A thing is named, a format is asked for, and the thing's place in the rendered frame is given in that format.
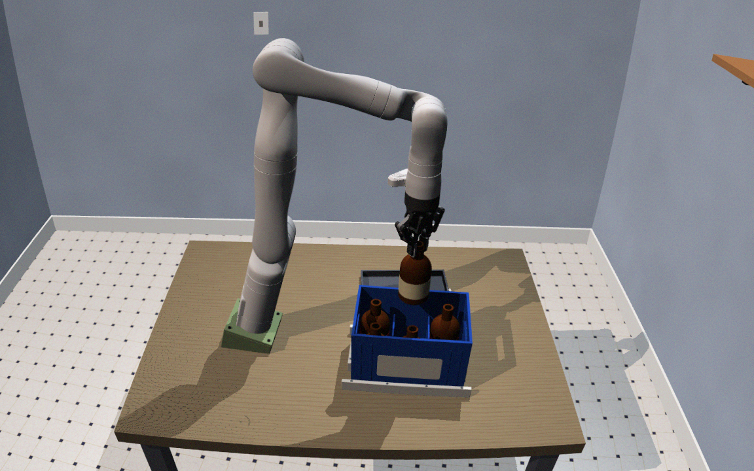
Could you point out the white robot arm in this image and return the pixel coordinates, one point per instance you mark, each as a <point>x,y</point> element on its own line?
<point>280,70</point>

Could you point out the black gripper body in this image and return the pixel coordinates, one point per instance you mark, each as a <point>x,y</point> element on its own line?
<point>419,208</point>

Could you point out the blue crate with dividers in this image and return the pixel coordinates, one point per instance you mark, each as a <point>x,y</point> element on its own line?
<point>412,360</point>

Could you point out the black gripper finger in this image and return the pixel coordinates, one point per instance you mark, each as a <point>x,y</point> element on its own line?
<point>427,230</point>
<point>405,232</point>

